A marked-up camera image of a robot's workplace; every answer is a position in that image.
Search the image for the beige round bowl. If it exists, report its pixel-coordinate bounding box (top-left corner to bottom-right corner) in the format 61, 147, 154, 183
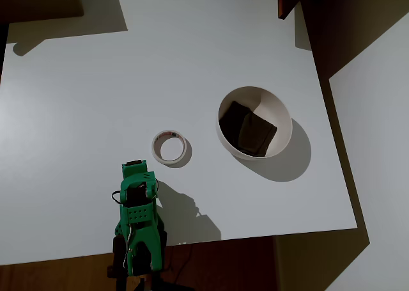
215, 86, 293, 161

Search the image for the white masking tape roll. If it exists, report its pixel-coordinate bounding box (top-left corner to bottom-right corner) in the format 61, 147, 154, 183
151, 130, 188, 166

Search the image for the dark brown box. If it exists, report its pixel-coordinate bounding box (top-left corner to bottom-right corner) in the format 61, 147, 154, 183
0, 0, 86, 19

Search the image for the black folded cloth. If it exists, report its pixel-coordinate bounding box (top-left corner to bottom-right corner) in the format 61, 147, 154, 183
219, 100, 278, 157

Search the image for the brown wooden board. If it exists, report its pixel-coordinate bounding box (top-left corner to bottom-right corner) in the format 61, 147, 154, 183
277, 0, 303, 20

